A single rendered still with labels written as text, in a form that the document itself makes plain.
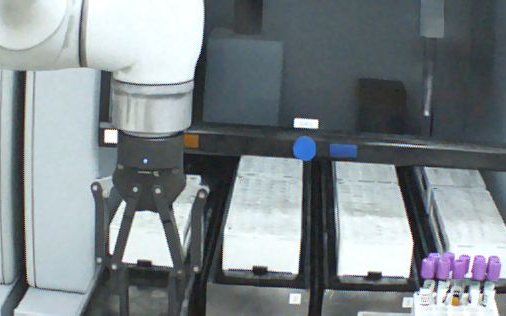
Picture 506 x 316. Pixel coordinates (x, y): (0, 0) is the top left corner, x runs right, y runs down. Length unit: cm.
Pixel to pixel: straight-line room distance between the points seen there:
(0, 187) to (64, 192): 10
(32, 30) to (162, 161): 22
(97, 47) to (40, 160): 42
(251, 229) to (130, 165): 36
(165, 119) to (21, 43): 19
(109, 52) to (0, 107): 42
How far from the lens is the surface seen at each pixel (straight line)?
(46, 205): 168
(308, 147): 158
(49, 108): 164
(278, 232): 162
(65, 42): 127
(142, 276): 159
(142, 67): 127
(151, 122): 129
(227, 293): 158
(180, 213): 168
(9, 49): 126
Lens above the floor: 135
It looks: 14 degrees down
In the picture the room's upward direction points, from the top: 3 degrees clockwise
